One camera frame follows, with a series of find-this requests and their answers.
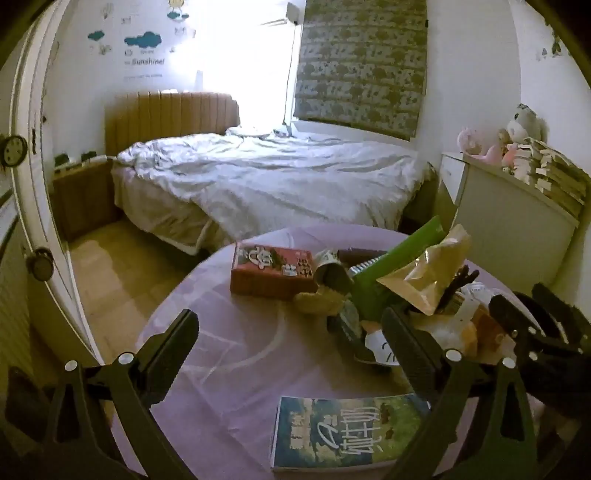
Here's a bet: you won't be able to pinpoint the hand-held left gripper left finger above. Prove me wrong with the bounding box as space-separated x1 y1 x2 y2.
28 308 200 480

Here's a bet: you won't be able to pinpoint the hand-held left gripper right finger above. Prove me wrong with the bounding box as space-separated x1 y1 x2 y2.
382 307 539 480

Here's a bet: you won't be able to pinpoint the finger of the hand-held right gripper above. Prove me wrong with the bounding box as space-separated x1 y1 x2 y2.
531 282 591 352
489 294 591 398

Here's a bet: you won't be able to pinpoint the dark brown sticks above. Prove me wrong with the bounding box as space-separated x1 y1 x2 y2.
436 264 481 315

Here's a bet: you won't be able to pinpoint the gold snack bag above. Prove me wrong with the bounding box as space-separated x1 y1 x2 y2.
376 224 472 317

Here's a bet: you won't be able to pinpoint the long green wrapper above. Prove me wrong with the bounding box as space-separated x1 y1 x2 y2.
350 216 445 320

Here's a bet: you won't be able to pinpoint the blue green carton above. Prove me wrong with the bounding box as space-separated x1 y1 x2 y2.
270 393 433 473

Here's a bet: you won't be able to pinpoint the yellow wrapper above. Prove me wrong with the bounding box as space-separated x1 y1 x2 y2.
294 286 346 317

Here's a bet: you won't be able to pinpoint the brown bar wrapper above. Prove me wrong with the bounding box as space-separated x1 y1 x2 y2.
337 248 389 265

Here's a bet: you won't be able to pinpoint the red carton box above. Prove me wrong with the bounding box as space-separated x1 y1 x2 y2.
230 242 320 302

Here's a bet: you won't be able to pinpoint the round purple table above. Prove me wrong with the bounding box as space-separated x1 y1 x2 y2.
111 224 550 480

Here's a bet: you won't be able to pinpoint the white cabinet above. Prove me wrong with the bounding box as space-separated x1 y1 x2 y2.
436 150 581 291

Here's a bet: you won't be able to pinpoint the stack of books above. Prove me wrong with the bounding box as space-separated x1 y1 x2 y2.
512 136 591 220

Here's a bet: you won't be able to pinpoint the round door knob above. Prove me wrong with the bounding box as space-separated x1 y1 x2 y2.
29 247 54 280

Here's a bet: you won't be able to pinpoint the small pink doll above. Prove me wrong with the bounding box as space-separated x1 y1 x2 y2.
495 129 522 168

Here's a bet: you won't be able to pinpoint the wooden nightstand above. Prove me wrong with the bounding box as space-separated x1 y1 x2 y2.
52 156 122 241

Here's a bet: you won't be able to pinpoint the pink plush toy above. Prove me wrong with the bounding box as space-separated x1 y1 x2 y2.
457 126 491 157

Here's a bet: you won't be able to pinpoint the grey white plush bear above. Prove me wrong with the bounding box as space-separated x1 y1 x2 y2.
505 103 548 141

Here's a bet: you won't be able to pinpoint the bed with white duvet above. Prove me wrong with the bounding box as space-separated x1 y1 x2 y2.
111 127 437 256

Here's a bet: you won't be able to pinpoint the white door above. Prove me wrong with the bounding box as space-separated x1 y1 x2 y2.
9 0 108 366

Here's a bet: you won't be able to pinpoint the tan padded headboard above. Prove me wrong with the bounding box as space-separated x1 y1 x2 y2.
105 91 241 157

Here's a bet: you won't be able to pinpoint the round door lock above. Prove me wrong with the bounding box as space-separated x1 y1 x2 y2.
0 134 28 168

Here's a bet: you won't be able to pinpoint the patterned window blind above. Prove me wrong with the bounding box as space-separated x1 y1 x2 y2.
293 0 428 142

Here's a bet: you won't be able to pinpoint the leaf wall stickers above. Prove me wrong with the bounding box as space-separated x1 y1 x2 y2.
534 25 570 62

